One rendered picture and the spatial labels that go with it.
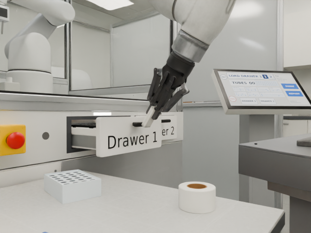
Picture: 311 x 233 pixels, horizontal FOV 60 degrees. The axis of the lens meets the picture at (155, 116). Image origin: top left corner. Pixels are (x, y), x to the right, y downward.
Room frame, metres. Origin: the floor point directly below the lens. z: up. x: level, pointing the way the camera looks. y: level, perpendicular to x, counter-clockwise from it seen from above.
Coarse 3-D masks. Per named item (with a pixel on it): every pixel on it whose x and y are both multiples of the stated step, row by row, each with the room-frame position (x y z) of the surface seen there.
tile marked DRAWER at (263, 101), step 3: (261, 99) 1.46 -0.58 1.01; (264, 99) 1.47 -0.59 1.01; (267, 99) 1.47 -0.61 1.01; (270, 99) 1.47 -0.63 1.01; (273, 99) 1.48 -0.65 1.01; (261, 102) 1.45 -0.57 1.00; (264, 102) 1.45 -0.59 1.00; (267, 102) 1.46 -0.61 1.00; (270, 102) 1.46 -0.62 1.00; (273, 102) 1.46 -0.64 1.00
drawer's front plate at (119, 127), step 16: (96, 128) 0.74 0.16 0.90; (112, 128) 0.77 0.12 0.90; (128, 128) 0.82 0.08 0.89; (144, 128) 0.89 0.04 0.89; (160, 128) 0.96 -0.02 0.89; (96, 144) 0.74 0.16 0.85; (112, 144) 0.77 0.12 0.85; (128, 144) 0.82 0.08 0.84; (144, 144) 0.89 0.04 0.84; (160, 144) 0.96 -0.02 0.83
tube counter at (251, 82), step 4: (248, 80) 1.55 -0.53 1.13; (252, 80) 1.56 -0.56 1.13; (256, 80) 1.56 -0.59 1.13; (260, 80) 1.57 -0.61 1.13; (252, 84) 1.54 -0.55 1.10; (256, 84) 1.54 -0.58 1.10; (260, 84) 1.55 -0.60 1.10; (264, 84) 1.55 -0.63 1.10; (268, 84) 1.56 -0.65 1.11; (272, 84) 1.56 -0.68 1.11; (276, 84) 1.57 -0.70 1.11
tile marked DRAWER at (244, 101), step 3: (240, 99) 1.44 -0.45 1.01; (243, 99) 1.44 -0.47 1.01; (246, 99) 1.45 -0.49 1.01; (249, 99) 1.45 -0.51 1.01; (252, 99) 1.45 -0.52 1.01; (255, 99) 1.46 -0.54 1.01; (243, 102) 1.43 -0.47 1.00; (246, 102) 1.43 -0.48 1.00; (249, 102) 1.44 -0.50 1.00; (252, 102) 1.44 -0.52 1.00; (255, 102) 1.44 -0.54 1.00
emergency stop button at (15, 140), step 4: (16, 132) 0.63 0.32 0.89; (8, 136) 0.62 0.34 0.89; (12, 136) 0.62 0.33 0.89; (16, 136) 0.62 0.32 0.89; (20, 136) 0.63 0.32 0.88; (8, 140) 0.61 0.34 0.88; (12, 140) 0.62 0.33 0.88; (16, 140) 0.62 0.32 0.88; (20, 140) 0.63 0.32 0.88; (24, 140) 0.64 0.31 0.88; (8, 144) 0.61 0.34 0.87; (12, 144) 0.62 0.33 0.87; (16, 144) 0.62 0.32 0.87; (20, 144) 0.63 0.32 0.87; (12, 148) 0.62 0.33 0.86; (16, 148) 0.63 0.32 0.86
